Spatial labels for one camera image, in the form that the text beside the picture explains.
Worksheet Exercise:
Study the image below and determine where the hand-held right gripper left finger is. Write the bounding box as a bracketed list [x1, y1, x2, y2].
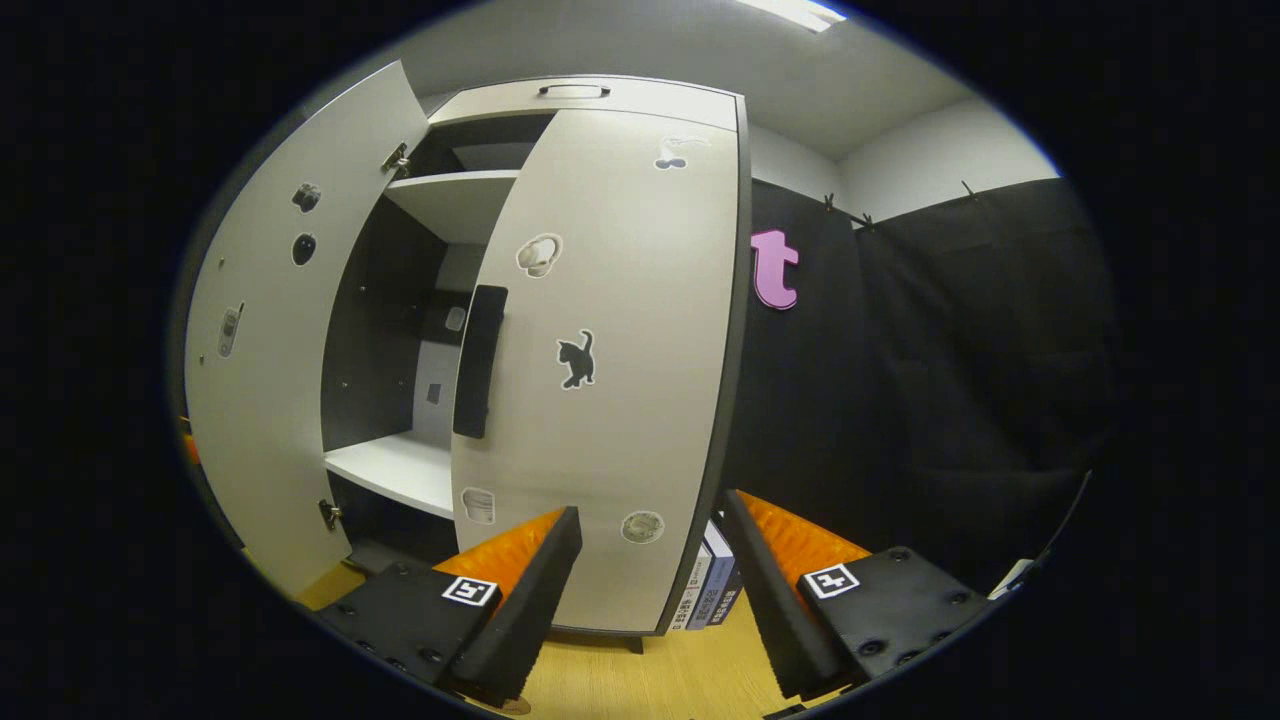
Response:
[315, 505, 584, 706]

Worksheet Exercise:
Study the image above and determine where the white cabinet door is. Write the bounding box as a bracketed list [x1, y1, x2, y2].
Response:
[450, 107, 751, 636]
[183, 58, 431, 599]

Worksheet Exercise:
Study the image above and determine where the black backdrop cloth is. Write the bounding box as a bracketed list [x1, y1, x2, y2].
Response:
[725, 175, 1116, 601]

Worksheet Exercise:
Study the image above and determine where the ceiling light panel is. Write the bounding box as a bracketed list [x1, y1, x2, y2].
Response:
[735, 0, 849, 33]

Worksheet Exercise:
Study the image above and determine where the white side table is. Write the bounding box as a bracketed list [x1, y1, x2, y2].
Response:
[988, 558, 1036, 601]

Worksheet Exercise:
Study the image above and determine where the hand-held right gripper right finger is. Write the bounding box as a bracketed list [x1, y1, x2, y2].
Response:
[720, 488, 993, 701]

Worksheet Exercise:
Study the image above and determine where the white cabinet drawer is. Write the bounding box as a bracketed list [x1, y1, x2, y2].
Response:
[430, 75, 746, 131]

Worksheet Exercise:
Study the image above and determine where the grey-blue book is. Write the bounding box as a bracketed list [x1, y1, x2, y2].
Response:
[690, 520, 736, 629]

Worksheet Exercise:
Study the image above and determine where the white open cabinet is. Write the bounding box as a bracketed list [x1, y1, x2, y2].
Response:
[320, 75, 751, 651]

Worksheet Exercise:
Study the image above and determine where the white book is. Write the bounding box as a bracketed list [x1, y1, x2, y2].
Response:
[668, 545, 713, 631]

